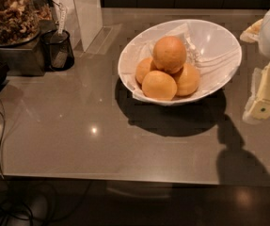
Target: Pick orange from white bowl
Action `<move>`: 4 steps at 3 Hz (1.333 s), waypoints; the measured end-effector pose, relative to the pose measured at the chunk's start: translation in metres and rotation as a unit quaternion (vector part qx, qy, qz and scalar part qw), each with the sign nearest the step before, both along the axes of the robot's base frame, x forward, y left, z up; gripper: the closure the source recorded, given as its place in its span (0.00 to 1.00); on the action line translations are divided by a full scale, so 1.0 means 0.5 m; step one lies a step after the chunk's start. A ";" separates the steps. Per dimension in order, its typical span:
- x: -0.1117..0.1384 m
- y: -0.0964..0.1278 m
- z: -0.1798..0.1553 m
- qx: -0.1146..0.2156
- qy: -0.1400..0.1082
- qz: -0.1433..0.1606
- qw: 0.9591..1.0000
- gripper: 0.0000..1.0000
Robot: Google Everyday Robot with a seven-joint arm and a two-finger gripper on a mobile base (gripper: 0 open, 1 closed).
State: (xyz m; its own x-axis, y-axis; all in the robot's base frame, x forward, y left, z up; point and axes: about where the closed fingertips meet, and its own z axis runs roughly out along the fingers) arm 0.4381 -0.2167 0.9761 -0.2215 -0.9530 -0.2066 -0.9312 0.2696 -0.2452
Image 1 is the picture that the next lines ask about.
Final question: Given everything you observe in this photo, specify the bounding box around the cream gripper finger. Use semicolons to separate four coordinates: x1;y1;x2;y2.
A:
243;62;270;124
240;19;262;43

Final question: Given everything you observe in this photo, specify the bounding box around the orange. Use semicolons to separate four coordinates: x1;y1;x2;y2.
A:
172;63;200;97
135;56;156;84
152;36;186;74
142;71;177;101

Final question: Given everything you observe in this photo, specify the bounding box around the white tilted bowl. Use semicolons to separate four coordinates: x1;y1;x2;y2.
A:
118;18;243;106

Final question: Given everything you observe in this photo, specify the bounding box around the white upright panel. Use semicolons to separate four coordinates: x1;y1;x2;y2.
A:
53;0;103;52

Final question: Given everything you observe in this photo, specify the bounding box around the white tag utensil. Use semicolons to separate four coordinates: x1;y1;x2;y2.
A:
57;3;67;36

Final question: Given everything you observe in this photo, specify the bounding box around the black mesh cup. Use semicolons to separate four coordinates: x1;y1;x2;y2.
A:
40;29;74;72

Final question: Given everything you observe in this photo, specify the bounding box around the glass jar of nuts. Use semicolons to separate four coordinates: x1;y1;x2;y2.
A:
0;0;40;47

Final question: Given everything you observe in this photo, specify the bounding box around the black cable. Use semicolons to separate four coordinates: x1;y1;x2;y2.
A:
0;89;93;226

